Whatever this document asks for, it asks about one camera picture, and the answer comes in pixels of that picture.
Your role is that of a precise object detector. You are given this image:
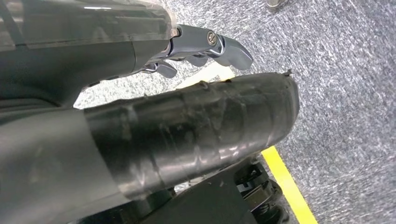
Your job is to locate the black robot foot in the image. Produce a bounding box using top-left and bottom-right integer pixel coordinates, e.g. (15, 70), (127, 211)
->
(77, 156), (290, 224)

